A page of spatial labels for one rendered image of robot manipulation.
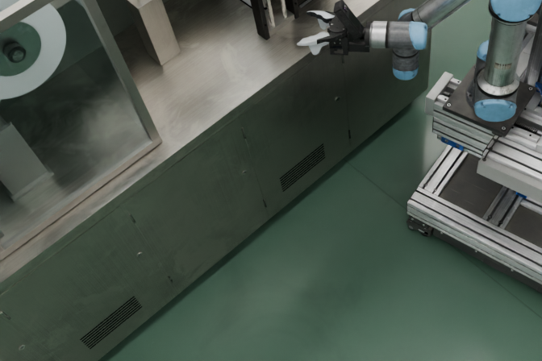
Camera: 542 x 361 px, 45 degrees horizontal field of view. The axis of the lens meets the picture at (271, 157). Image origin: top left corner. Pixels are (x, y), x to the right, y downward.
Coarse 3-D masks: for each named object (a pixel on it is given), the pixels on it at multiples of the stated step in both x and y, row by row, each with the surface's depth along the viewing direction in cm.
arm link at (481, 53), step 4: (488, 40) 202; (484, 44) 201; (488, 44) 201; (480, 48) 200; (484, 48) 200; (480, 52) 199; (484, 52) 198; (480, 56) 200; (484, 56) 199; (480, 60) 201; (484, 60) 198; (476, 64) 205; (480, 64) 201; (484, 64) 199; (476, 68) 203; (480, 68) 200; (476, 72) 202; (476, 76) 201
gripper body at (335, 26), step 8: (336, 24) 187; (368, 24) 184; (328, 32) 187; (336, 32) 184; (344, 32) 184; (368, 32) 183; (336, 40) 188; (344, 40) 186; (352, 40) 188; (360, 40) 187; (368, 40) 184; (336, 48) 189; (344, 48) 188; (352, 48) 190; (360, 48) 189; (368, 48) 188
